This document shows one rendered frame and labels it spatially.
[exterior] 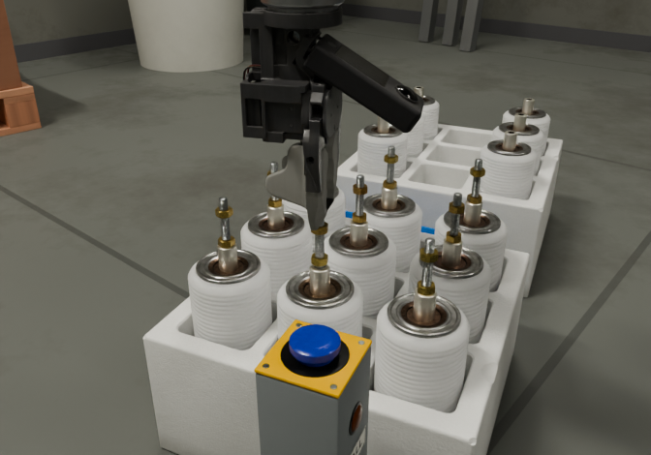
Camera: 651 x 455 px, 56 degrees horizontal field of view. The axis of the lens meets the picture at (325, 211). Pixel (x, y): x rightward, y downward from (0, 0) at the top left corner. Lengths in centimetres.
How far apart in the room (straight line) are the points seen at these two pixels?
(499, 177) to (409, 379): 55
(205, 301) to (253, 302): 5
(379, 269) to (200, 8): 215
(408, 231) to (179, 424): 39
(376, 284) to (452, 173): 51
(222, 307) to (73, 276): 61
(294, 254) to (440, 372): 26
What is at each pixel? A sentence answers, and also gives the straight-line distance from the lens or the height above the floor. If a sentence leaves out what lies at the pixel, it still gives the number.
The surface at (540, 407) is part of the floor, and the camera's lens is 95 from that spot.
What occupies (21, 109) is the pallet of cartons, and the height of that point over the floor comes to 7.
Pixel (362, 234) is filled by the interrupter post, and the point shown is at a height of 27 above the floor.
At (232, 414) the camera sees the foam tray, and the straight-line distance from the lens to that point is 74.
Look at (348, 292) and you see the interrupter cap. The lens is 67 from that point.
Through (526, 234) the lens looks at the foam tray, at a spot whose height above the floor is 13.
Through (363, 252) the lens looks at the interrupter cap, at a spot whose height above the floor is 25.
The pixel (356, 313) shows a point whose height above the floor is 24.
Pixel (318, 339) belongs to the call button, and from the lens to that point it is 48.
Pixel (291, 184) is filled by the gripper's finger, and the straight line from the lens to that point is 59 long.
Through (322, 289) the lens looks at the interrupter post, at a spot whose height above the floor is 26.
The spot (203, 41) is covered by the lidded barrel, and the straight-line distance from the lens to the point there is 280.
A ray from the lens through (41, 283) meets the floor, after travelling 127.
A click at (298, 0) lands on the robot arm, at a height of 56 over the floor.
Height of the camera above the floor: 62
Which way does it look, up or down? 26 degrees down
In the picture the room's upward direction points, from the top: straight up
